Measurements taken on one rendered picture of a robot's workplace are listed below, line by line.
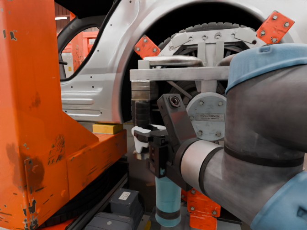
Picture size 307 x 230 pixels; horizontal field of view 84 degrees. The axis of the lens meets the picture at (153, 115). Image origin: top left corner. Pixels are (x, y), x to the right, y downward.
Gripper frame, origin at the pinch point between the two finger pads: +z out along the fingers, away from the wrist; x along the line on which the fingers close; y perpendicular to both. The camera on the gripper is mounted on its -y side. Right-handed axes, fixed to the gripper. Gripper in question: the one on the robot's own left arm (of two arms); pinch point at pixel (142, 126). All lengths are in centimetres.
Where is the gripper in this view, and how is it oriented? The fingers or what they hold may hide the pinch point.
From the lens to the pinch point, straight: 45.4
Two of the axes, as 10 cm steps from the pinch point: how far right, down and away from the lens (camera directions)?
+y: 0.0, 9.9, 1.4
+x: 8.7, -0.7, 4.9
